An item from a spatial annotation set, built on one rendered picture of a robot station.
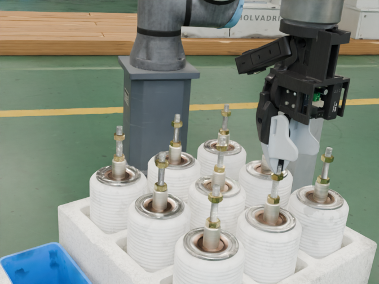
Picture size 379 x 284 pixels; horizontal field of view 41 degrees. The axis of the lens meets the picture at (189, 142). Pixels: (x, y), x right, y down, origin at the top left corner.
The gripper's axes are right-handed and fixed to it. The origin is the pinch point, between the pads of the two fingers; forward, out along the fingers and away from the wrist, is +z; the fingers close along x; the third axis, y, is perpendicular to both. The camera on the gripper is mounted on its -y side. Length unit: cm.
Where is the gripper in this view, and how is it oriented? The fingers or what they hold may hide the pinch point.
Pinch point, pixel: (275, 161)
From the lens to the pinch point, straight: 73.1
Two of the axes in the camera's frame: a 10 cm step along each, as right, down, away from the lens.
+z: -0.7, 9.2, 3.9
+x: 8.0, -1.8, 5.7
